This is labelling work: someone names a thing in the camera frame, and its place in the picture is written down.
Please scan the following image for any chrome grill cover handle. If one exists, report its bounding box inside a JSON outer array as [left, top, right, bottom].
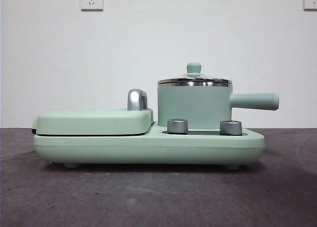
[[127, 88, 150, 112]]

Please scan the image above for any silver control knob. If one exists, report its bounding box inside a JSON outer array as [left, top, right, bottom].
[[219, 119, 243, 136], [167, 118, 188, 134]]

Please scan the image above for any mint green hinged grill cover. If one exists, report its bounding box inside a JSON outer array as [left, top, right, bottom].
[[31, 108, 155, 136]]

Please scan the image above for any mint green breakfast machine base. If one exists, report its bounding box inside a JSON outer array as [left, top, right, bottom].
[[32, 120, 265, 169]]

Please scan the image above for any glass lid with green knob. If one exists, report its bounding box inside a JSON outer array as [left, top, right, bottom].
[[158, 61, 233, 85]]

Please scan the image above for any mint green pot with handle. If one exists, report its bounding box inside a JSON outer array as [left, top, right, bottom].
[[157, 80, 280, 129]]

